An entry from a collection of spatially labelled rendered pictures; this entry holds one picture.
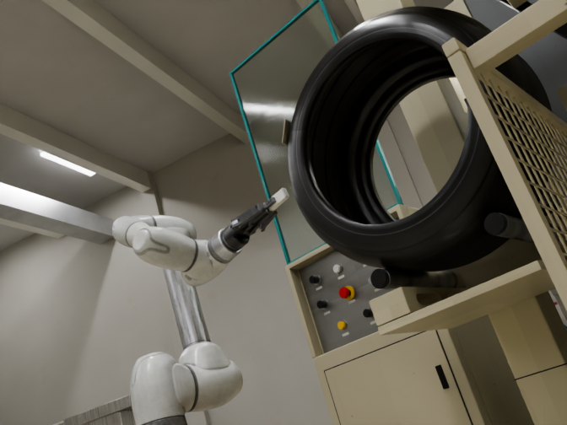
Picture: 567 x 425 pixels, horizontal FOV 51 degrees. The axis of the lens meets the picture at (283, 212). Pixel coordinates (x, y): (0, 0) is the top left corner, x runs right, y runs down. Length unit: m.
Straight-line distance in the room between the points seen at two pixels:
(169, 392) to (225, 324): 8.64
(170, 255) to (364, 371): 0.83
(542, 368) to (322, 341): 0.96
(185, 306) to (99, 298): 10.13
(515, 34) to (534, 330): 0.97
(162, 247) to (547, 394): 1.04
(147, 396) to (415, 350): 0.86
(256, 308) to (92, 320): 3.56
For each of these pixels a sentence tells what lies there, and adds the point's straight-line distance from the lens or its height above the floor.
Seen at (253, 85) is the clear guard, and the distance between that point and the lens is 2.66.
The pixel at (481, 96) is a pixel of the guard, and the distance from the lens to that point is 0.72.
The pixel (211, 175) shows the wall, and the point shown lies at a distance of 11.30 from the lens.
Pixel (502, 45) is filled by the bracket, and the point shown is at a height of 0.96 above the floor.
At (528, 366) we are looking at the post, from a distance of 1.60.
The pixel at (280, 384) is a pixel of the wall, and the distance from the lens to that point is 10.09.
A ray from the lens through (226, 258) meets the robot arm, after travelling 1.75.
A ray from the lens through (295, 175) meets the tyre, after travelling 1.45.
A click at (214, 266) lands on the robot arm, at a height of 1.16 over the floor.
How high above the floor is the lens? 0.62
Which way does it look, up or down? 21 degrees up
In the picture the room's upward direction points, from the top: 17 degrees counter-clockwise
